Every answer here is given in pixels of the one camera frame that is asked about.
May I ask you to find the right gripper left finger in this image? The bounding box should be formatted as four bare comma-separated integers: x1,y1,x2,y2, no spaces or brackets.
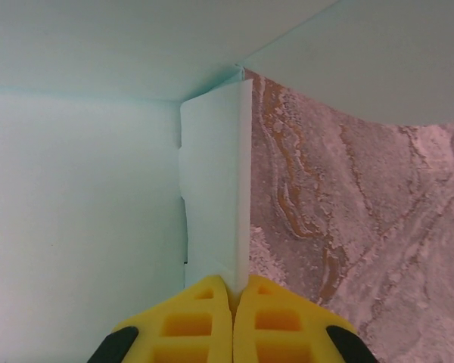
86,275,235,363

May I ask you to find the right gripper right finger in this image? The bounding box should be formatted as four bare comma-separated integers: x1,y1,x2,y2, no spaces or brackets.
232,275,381,363

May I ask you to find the light blue paper box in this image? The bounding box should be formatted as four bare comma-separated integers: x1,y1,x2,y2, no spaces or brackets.
0,0,454,363

